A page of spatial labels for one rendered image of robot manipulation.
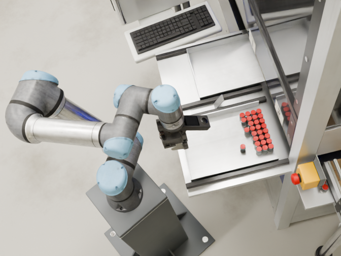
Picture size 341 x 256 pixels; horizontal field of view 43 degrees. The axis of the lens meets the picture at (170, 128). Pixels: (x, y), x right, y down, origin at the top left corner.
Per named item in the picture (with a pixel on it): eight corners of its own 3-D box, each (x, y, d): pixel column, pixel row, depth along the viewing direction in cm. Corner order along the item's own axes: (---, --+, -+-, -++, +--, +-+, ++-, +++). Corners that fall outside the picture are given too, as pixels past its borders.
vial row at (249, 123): (249, 116, 175) (249, 110, 171) (262, 155, 167) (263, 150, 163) (244, 117, 175) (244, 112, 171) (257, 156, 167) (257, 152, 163)
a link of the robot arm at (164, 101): (152, 79, 122) (181, 84, 119) (159, 99, 131) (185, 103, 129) (144, 103, 118) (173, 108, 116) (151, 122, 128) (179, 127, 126)
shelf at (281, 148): (257, 28, 197) (257, 25, 195) (311, 167, 164) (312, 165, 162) (155, 55, 199) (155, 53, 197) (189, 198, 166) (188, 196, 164)
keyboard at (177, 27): (205, 5, 215) (204, 2, 212) (215, 25, 208) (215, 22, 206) (129, 34, 214) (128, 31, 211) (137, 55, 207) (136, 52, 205)
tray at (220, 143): (258, 104, 177) (258, 100, 174) (278, 161, 165) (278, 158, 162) (177, 125, 178) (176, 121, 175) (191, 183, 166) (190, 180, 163)
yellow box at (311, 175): (315, 167, 154) (318, 159, 147) (322, 186, 150) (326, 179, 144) (294, 172, 154) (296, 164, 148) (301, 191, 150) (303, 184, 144)
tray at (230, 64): (261, 34, 193) (261, 29, 189) (279, 81, 180) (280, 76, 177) (186, 53, 194) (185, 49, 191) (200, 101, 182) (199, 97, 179)
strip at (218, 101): (223, 101, 180) (222, 94, 175) (225, 107, 179) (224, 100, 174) (190, 109, 181) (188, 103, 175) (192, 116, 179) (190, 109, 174)
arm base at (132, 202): (121, 220, 173) (114, 213, 164) (100, 193, 180) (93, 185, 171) (150, 195, 176) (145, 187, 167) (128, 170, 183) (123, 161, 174)
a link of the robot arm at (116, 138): (-15, 132, 134) (117, 147, 113) (0, 102, 139) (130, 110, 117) (9, 148, 144) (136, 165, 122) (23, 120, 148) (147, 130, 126)
